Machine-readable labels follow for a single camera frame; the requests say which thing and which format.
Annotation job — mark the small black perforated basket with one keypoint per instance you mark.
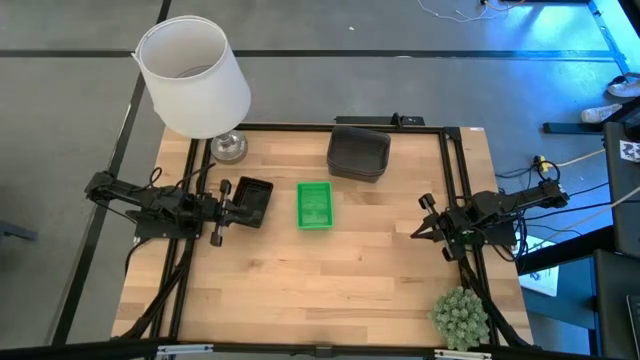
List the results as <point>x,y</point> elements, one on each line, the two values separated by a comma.
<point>257,192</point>

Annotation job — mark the artificial green plant ball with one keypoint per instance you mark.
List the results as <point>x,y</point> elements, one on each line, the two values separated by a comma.
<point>460,320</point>

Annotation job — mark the black bar device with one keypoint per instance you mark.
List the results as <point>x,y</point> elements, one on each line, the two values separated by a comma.
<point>370,120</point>

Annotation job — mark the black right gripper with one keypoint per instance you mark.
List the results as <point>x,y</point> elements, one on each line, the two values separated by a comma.
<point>460,225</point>

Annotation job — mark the black stand foot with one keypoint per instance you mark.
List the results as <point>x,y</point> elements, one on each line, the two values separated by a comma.
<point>570,128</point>

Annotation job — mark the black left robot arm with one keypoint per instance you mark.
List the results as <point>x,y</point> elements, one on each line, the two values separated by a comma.
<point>150,197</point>

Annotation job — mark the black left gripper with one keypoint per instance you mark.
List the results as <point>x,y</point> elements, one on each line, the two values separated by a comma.
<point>215,212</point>

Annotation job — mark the grey furniture foot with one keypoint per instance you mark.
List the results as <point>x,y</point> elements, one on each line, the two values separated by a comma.
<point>15,231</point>

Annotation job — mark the silver metal bracket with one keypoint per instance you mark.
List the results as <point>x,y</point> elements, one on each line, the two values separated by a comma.
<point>462,355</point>
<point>185,349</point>

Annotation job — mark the black table beam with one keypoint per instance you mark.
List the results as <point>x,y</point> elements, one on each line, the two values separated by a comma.
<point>565,252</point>

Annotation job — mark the black equipment box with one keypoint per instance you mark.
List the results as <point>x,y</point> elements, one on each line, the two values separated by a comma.
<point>612,300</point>

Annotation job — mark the white shade silver table lamp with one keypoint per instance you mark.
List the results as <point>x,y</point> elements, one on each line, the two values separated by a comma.
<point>195,90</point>

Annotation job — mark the person's foot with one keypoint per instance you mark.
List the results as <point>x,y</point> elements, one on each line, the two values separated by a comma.
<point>625,86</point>
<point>600,113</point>

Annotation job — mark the white printed paper sheet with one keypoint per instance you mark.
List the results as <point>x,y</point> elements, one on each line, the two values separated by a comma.
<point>542,282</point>

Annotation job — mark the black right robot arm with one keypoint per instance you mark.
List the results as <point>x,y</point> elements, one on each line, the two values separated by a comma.
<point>520,200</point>

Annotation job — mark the green plastic basket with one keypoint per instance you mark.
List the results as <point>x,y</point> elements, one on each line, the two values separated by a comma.
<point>315,205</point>

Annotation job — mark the black cabinet with marker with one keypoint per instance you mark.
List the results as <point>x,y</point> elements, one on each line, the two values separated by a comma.
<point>622,200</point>

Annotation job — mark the black metal table frame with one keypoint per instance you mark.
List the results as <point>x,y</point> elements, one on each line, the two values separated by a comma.
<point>320,127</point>

